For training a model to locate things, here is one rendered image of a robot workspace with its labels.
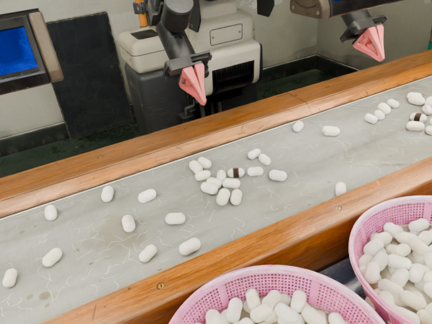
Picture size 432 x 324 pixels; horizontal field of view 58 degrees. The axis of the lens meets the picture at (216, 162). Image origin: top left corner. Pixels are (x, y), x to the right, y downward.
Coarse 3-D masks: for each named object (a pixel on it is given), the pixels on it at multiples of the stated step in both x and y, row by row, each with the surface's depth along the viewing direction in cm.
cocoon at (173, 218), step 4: (168, 216) 65; (172, 216) 65; (176, 216) 65; (180, 216) 65; (184, 216) 66; (168, 220) 65; (172, 220) 65; (176, 220) 65; (180, 220) 65; (184, 220) 66
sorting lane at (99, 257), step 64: (320, 128) 90; (384, 128) 87; (128, 192) 75; (192, 192) 73; (256, 192) 72; (320, 192) 70; (0, 256) 64; (64, 256) 62; (128, 256) 61; (192, 256) 59; (0, 320) 53
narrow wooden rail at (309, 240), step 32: (352, 192) 65; (384, 192) 64; (416, 192) 65; (288, 224) 60; (320, 224) 59; (352, 224) 61; (224, 256) 55; (256, 256) 55; (288, 256) 57; (320, 256) 61; (128, 288) 52; (160, 288) 52; (192, 288) 51; (64, 320) 49; (96, 320) 48; (128, 320) 48; (160, 320) 51
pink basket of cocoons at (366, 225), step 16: (384, 208) 61; (400, 208) 62; (416, 208) 62; (368, 224) 60; (400, 224) 63; (352, 240) 55; (368, 240) 60; (352, 256) 52; (368, 288) 48; (384, 304) 46; (384, 320) 50; (400, 320) 44
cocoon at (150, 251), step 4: (148, 248) 59; (152, 248) 59; (156, 248) 60; (144, 252) 59; (148, 252) 59; (152, 252) 59; (140, 256) 58; (144, 256) 58; (148, 256) 59; (144, 260) 58; (148, 260) 59
